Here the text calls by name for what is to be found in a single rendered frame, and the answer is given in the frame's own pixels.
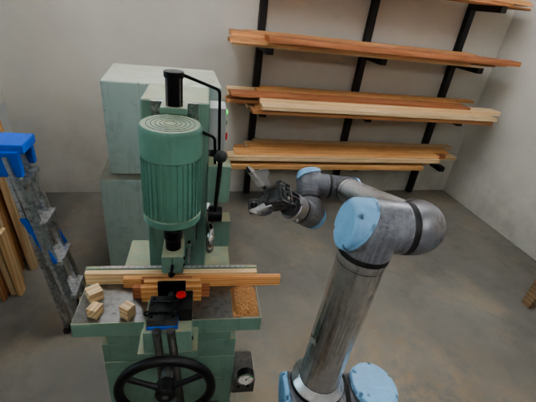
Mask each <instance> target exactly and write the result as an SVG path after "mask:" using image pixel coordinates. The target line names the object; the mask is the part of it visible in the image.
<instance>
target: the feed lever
mask: <svg viewBox="0 0 536 402"><path fill-rule="evenodd" d="M215 160H216V161H217V162H218V167H217V176H216V185H215V201H214V206H209V207H208V221H209V222H221V221H222V207H221V206H218V201H219V189H220V181H221V175H222V167H223V163H224V162H225V161H226V160H227V154H226V153H225V152H224V151H217V152H216V153H215Z"/></svg>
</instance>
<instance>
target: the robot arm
mask: <svg viewBox="0 0 536 402"><path fill-rule="evenodd" d="M246 172H247V174H249V175H250V177H251V179H253V180H254V181H255V183H256V185H257V186H258V187H261V188H262V189H263V190H262V192H261V194H262V198H260V199H249V200H248V211H249V214H250V215H258V216H267V215H270V214H271V213H272V212H273V211H280V212H281V213H282V216H283V217H285V218H286V219H289V220H291V221H293V222H295V223H298V224H300V225H302V226H304V227H305V228H309V229H317V228H319V227H321V226H322V225H323V223H324V222H325V219H326V212H325V209H324V208H323V207H322V206H321V198H326V199H339V200H340V201H342V202H344V204H343V205H342V206H341V208H340V210H339V211H338V213H337V217H336V219H335V223H334V226H335V228H334V229H333V239H334V242H335V244H336V246H337V255H336V258H335V260H334V263H333V267H332V270H331V273H330V276H329V280H328V282H327V285H326V288H325V292H324V295H323V298H322V300H321V305H320V308H319V310H318V313H317V317H316V321H315V323H314V326H313V330H312V333H311V335H310V339H309V343H308V345H307V348H306V351H305V356H304V357H303V358H302V359H300V360H299V361H297V362H296V364H295V365H294V367H293V369H292V371H287V370H286V371H283V372H281V373H280V376H279V381H278V402H398V391H397V389H396V386H395V384H394V382H393V380H392V378H391V377H389V376H388V374H387V373H386V372H385V371H384V370H383V369H382V368H380V367H379V366H377V365H374V364H372V363H366V362H361V363H359V364H357V365H355V366H354V367H352V369H351V371H350V372H344V369H345V366H346V364H347V361H348V359H349V356H350V354H351V352H352V350H353V346H354V344H355V342H356V339H357V337H358V334H359V332H360V330H361V326H362V325H363V322H364V320H365V317H366V314H367V312H368V311H369V307H370V305H371V303H372V300H373V297H374V295H375V292H376V290H377V287H378V286H379V283H380V280H381V278H382V275H383V273H384V270H385V268H386V267H387V266H388V264H389V262H390V259H391V257H392V255H393V254H398V255H420V254H426V253H428V252H430V251H432V250H434V249H435V248H436V247H437V246H438V245H439V244H440V243H441V242H442V241H443V238H444V236H445V233H446V228H447V226H446V221H445V218H444V216H443V213H442V212H441V210H440V209H439V208H438V207H436V206H435V205H434V204H432V203H429V202H428V201H425V200H422V199H408V200H405V199H402V198H399V197H396V196H394V195H391V194H389V193H387V192H384V191H381V190H378V189H376V188H374V187H370V186H368V185H366V184H363V183H362V182H361V181H360V180H359V179H358V178H356V177H352V176H350V177H348V176H341V175H329V174H323V173H321V169H320V168H318V167H304V168H303V169H301V170H300V171H298V173H297V179H296V182H297V193H296V192H294V191H292V190H291V187H290V185H289V184H288V183H286V182H284V181H282V180H281V179H280V180H279V181H277V182H275V183H276V184H275V185H273V186H270V182H269V180H268V179H267V176H268V175H269V174H270V172H269V170H268V169H260V170H254V169H253V168H252V167H249V166H246ZM281 182H283V183H285V184H286V185H284V184H282V183H281Z"/></svg>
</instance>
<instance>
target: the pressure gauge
mask: <svg viewBox="0 0 536 402"><path fill-rule="evenodd" d="M248 378H249V379H248ZM237 382H238V383H239V384H240V385H248V384H251V383H253V382H254V370H253V369H252V368H241V369H239V370H238V371H237Z"/></svg>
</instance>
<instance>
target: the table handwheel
mask: <svg viewBox="0 0 536 402"><path fill-rule="evenodd" d="M172 366H174V367H181V368H185V369H190V370H192V371H194V372H197V374H195V375H193V376H190V377H188V378H186V379H183V380H179V381H177V382H176V380H175V379H174V378H173V375H174V370H173V368H172ZM156 367H164V369H163V370H162V373H161V378H160V379H159V380H158V381H157V382H156V383H152V382H149V381H146V380H140V379H137V378H135V377H133V376H135V375H136V374H137V373H139V372H142V371H144V370H147V369H152V368H156ZM202 378H203V379H204V380H205V382H206V385H207V387H206V390H205V392H204V394H203V395H202V396H201V397H200V398H198V399H197V400H196V401H195V402H197V401H199V400H201V401H202V402H209V401H210V400H211V398H212V396H213V395H214V393H215V378H214V375H213V373H212V372H211V370H210V369H209V368H208V367H207V366H206V365H204V364H202V363H200V362H199V361H196V360H194V359H191V358H188V357H181V356H170V355H168V356H157V357H150V358H147V359H144V360H142V361H138V362H136V363H135V364H133V365H130V366H129V367H127V368H126V369H125V370H124V371H123V372H122V373H121V374H120V375H119V376H118V377H117V379H116V382H115V384H114V387H113V395H114V398H115V401H116V402H131V401H130V400H129V399H128V398H127V397H126V395H125V394H124V386H125V384H126V383H129V384H135V385H139V386H142V387H145V388H150V389H153V390H156V391H155V398H156V400H158V401H159V402H170V401H172V400H174V399H175V396H176V389H177V388H180V387H182V386H184V385H185V384H189V383H191V382H193V381H196V380H199V379H202Z"/></svg>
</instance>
